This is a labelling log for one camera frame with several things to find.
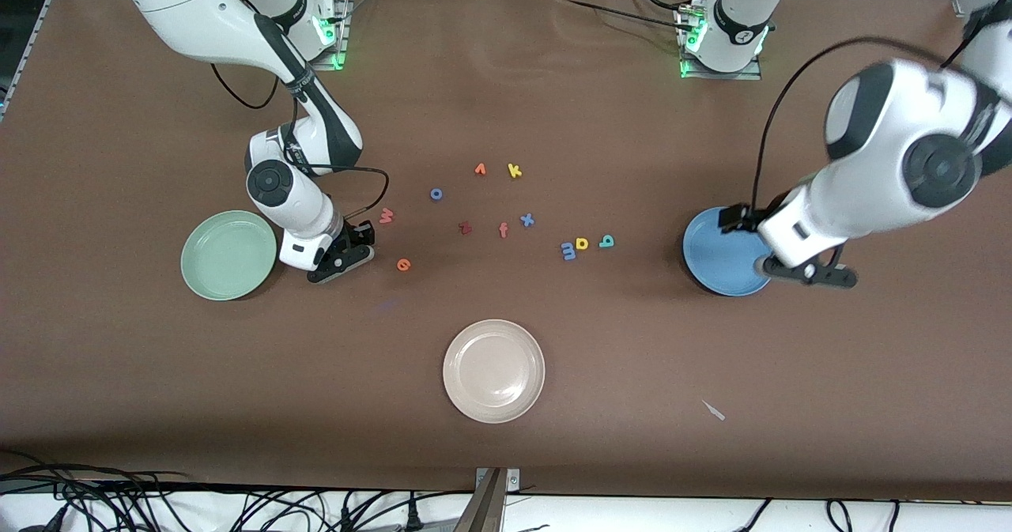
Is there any blue plate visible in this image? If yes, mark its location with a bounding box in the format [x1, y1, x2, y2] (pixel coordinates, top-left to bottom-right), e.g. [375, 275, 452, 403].
[682, 206, 778, 297]

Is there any green plate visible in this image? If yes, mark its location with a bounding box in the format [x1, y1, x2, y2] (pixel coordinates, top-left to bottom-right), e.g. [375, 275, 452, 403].
[180, 210, 278, 302]

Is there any beige plate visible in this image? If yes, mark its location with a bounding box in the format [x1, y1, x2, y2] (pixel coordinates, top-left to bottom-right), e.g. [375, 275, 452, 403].
[443, 319, 546, 424]

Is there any grey metal pole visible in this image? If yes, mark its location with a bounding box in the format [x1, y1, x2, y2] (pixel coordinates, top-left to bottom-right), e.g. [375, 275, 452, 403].
[452, 469, 507, 532]

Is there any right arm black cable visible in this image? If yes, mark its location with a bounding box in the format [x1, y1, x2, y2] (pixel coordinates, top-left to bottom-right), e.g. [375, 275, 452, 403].
[212, 62, 390, 221]

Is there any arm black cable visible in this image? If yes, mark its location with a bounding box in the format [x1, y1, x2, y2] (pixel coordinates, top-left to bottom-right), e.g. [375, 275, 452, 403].
[212, 62, 390, 221]
[750, 0, 1012, 213]

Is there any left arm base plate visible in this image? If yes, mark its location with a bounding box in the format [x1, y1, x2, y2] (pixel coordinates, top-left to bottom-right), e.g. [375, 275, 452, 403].
[682, 54, 764, 81]

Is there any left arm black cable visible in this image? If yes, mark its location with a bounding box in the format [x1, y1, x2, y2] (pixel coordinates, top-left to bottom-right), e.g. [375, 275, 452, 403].
[750, 0, 1012, 213]

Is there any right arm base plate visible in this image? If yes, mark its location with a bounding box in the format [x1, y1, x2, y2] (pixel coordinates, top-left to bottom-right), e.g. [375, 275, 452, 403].
[312, 0, 350, 71]

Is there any long black table cable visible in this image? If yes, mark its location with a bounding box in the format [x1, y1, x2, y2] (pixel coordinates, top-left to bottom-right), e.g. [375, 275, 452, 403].
[553, 0, 690, 27]

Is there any metal clamp bracket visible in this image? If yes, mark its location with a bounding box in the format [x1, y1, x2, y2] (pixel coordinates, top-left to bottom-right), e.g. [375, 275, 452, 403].
[474, 467, 521, 493]

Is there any aluminium rail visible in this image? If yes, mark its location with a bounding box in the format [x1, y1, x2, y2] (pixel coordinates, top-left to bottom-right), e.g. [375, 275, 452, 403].
[0, 0, 80, 118]

